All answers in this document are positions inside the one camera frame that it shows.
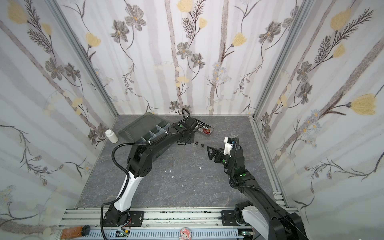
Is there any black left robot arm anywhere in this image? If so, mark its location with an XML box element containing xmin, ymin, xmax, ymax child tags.
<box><xmin>100</xmin><ymin>108</ymin><xmax>199</xmax><ymax>229</ymax></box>

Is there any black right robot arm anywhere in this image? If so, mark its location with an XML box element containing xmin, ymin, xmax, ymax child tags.
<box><xmin>207</xmin><ymin>137</ymin><xmax>308</xmax><ymax>240</ymax></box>

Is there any clear plastic measuring beaker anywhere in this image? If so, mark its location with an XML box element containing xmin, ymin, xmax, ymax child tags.
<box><xmin>230</xmin><ymin>131</ymin><xmax>238</xmax><ymax>138</ymax></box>

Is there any green compartment organizer box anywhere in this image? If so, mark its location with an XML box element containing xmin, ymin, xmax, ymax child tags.
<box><xmin>118</xmin><ymin>112</ymin><xmax>171</xmax><ymax>143</ymax></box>

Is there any white plastic bottle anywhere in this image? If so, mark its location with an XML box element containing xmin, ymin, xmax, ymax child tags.
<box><xmin>105</xmin><ymin>129</ymin><xmax>119</xmax><ymax>144</ymax></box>

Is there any pink figurine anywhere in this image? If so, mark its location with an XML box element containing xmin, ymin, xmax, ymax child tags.
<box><xmin>179</xmin><ymin>228</ymin><xmax>192</xmax><ymax>240</ymax></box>

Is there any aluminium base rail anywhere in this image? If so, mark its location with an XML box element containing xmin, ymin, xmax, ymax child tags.
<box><xmin>56</xmin><ymin>206</ymin><xmax>307</xmax><ymax>240</ymax></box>

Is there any orange object on rail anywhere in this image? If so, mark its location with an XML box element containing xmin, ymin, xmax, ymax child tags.
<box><xmin>60</xmin><ymin>225</ymin><xmax>91</xmax><ymax>240</ymax></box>

